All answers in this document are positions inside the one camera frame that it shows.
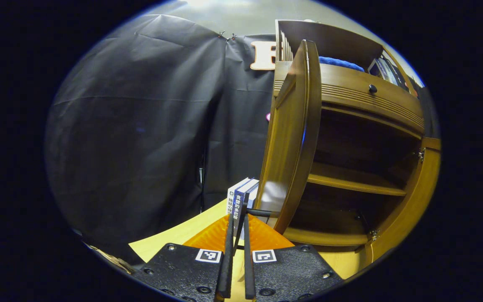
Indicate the wooden inner shelf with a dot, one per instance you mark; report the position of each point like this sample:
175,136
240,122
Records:
350,180

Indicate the light blue spine book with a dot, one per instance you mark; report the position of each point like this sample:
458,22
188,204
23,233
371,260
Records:
388,71

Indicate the metal door hinge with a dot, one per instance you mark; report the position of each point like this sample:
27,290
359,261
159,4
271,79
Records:
421,155
373,235

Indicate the wooden shoe cabinet door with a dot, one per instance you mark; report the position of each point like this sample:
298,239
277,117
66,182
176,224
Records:
292,142
413,201

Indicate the black book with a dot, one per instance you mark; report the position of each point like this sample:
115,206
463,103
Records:
398,73

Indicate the wooden double-door shoe cabinet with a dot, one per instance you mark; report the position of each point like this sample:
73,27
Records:
350,138

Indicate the wooden ribbed drawer front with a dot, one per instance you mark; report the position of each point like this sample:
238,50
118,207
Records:
350,94

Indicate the black backdrop cloth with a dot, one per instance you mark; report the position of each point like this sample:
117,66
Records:
141,138

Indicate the book with dark photo cover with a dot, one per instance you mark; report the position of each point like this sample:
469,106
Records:
375,69

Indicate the blue folded towel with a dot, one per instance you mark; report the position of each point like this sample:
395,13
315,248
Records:
340,63

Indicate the round black drawer knob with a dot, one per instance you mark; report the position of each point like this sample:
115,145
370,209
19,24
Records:
372,88

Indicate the dark blue spine book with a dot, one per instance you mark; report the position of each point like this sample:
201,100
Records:
241,201

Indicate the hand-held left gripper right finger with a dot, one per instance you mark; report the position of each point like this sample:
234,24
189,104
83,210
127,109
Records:
292,268

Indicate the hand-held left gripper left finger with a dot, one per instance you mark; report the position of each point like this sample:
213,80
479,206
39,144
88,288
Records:
183,272

